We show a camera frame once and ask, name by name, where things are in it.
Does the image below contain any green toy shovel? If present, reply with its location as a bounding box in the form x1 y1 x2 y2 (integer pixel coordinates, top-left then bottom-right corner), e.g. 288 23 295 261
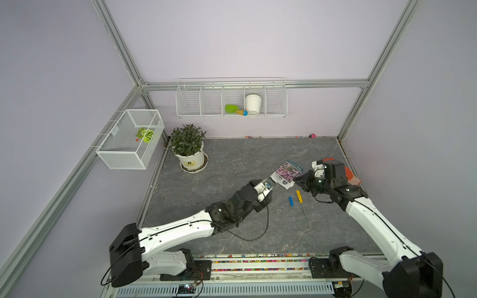
225 104 248 116

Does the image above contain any potted green plant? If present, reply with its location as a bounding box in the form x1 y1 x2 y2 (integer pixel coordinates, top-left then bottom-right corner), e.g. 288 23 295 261
170 124 207 173

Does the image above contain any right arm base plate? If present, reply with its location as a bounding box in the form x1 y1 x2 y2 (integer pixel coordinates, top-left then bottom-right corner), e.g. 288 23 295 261
308 257 352 279

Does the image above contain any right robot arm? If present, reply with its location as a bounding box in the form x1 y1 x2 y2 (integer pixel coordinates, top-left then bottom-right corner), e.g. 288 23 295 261
293 160 444 298

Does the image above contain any green toy in basket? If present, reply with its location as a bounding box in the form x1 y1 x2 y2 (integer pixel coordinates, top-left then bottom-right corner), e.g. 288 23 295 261
136 127 155 144

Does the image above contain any yellow handled screwdriver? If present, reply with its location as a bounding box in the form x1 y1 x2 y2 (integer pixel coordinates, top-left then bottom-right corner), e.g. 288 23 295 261
296 190 308 219

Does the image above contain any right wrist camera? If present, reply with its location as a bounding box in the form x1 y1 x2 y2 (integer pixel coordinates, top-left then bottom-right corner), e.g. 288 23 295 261
311 160 325 178

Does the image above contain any flower seed packet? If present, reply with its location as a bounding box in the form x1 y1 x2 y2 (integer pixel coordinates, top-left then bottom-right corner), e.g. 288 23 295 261
271 160 303 189

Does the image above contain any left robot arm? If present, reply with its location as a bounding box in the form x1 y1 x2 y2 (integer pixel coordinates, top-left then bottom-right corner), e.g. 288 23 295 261
100 180 275 288

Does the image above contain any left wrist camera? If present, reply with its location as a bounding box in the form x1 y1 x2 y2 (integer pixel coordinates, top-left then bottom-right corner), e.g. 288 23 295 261
250 178 276 202

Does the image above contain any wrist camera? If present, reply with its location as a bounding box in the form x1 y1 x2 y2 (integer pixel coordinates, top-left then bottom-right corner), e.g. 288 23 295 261
311 160 325 178
250 178 276 202

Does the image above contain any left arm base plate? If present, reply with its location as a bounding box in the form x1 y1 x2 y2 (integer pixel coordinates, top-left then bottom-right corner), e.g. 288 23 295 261
160 260 212 281

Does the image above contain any white wire basket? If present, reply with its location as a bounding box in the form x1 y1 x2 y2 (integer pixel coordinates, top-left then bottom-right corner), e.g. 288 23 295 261
96 109 165 170

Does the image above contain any white wire wall shelf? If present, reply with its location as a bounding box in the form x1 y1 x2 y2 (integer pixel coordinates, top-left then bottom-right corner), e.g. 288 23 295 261
175 79 288 118

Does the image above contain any white empty pot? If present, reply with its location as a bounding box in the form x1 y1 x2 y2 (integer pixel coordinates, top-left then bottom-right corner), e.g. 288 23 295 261
245 94 262 115

